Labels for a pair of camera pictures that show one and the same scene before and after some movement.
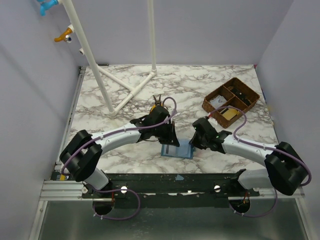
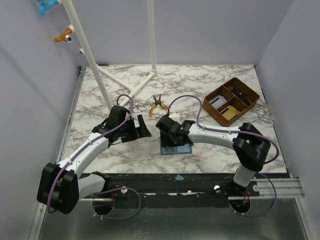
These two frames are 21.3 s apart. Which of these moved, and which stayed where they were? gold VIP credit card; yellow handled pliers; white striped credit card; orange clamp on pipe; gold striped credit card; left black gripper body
Moved: white striped credit card; left black gripper body
Stayed: gold VIP credit card; orange clamp on pipe; gold striped credit card; yellow handled pliers
